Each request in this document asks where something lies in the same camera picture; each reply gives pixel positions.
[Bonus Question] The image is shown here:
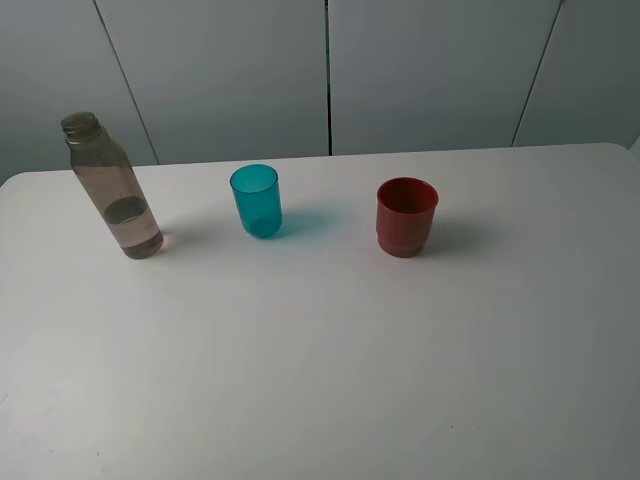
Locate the teal transparent plastic cup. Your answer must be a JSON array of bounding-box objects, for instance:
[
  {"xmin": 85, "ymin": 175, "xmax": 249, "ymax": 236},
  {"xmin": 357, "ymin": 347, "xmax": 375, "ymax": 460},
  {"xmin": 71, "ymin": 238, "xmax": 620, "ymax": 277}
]
[{"xmin": 230, "ymin": 164, "xmax": 282, "ymax": 239}]

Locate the red plastic cup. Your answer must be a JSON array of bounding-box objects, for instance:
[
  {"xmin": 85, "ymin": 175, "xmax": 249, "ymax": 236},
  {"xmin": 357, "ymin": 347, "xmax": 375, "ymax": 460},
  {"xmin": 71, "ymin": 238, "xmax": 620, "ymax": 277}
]
[{"xmin": 376, "ymin": 177, "xmax": 439, "ymax": 258}]

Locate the smoky transparent plastic bottle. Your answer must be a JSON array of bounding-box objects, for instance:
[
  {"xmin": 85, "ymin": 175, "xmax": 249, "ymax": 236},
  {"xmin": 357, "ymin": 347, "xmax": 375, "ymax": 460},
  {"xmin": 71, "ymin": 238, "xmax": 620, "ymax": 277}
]
[{"xmin": 61, "ymin": 112, "xmax": 164, "ymax": 260}]

